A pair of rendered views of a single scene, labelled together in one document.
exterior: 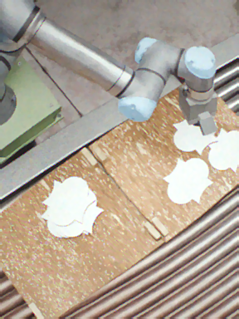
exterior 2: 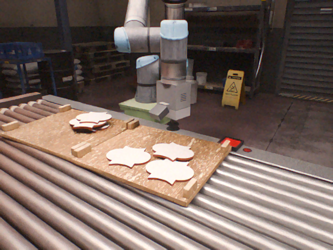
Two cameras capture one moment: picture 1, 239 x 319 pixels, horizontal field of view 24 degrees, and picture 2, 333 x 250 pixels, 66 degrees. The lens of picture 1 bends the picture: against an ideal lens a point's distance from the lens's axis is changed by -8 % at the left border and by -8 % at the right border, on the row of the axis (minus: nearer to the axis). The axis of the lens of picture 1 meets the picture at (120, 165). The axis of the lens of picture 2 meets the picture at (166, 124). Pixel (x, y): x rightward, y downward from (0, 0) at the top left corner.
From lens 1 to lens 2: 1.40 m
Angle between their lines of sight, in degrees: 58
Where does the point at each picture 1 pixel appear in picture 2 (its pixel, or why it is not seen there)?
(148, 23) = not seen: hidden behind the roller
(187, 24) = not seen: outside the picture
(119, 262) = (53, 145)
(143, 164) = (135, 140)
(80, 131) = (149, 124)
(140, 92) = (127, 27)
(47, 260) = (53, 126)
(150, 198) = (109, 146)
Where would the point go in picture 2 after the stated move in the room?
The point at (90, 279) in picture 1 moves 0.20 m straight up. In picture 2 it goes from (37, 139) to (27, 86)
